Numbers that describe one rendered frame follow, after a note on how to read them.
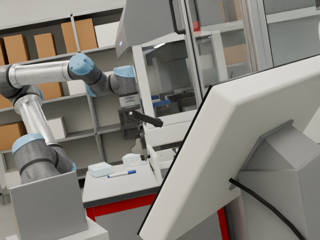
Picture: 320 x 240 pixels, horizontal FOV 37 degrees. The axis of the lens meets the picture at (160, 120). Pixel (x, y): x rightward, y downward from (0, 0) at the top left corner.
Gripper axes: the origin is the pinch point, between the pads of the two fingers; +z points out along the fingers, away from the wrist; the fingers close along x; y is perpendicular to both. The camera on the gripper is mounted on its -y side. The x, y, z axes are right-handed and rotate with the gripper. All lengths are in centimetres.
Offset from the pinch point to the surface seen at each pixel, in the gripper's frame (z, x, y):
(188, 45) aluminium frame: -40, -40, -32
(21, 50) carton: -79, -373, 93
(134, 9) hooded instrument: -65, -80, -13
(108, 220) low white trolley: 24.8, -11.3, 19.8
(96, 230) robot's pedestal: 14.5, 29.9, 21.9
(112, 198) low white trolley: 15.8, -10.0, 16.4
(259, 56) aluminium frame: -30, 55, -32
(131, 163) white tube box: 13, -59, 5
